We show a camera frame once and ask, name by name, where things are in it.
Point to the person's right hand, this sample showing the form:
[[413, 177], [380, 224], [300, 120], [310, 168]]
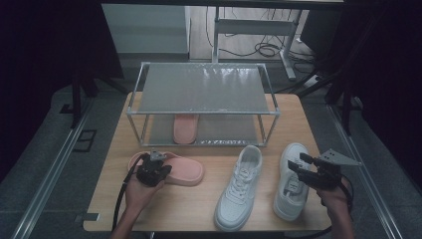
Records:
[[333, 199]]

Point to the white cabinet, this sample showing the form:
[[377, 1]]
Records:
[[146, 28]]

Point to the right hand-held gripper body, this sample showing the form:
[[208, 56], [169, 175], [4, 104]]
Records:
[[326, 174]]

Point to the white power strip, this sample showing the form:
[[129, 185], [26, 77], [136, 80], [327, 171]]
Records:
[[313, 80]]

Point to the aluminium floor rail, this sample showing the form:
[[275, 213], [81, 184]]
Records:
[[365, 179], [53, 172]]

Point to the black floor bracket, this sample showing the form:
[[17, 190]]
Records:
[[85, 141]]

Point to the white sneaker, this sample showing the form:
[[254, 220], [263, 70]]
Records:
[[237, 195], [292, 202]]

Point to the grey metal shoe rack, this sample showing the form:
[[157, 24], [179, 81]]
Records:
[[202, 88]]

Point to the person's left hand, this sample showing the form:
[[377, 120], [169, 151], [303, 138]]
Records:
[[141, 195]]

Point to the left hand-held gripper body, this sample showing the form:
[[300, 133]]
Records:
[[152, 172]]

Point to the dark computer case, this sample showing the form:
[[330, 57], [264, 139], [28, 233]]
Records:
[[320, 33]]

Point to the pink slipper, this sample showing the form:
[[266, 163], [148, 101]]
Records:
[[185, 171], [185, 129]]

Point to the black metal stand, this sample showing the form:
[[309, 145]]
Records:
[[346, 106], [77, 99]]

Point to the white desk frame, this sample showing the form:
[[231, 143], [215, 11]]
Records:
[[253, 27]]

